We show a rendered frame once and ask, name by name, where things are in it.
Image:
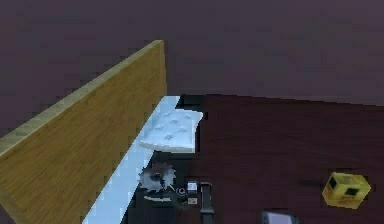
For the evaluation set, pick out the white tufted pillow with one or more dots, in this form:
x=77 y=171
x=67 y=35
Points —
x=173 y=131

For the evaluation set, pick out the yellow box with black squares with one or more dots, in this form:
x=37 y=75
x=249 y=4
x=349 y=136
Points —
x=346 y=190

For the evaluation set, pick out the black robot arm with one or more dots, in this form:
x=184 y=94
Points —
x=206 y=203

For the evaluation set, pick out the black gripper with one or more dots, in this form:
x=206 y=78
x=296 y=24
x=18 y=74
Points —
x=181 y=193

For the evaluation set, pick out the grey flat device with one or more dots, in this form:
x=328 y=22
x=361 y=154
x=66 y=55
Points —
x=280 y=218

